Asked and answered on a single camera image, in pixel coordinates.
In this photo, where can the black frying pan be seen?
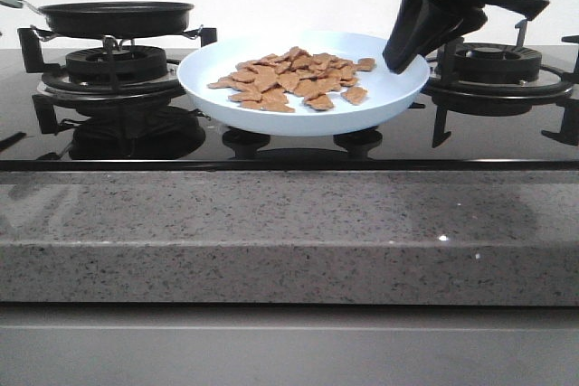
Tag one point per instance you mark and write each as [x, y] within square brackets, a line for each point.
[122, 19]

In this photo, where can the light blue plate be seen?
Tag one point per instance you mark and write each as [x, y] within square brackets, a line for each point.
[388, 93]

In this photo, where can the pile of brown meat slices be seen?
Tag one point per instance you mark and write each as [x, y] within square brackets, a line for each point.
[266, 84]

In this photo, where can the right burner with black grate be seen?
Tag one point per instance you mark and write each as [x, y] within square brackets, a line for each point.
[499, 80]

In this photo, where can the burner with black grate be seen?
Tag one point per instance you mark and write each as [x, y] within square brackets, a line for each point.
[118, 80]
[499, 80]

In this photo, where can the black glass gas cooktop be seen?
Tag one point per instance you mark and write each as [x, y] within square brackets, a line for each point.
[181, 138]

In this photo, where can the left burner with black grate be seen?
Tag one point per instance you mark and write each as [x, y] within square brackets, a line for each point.
[118, 80]

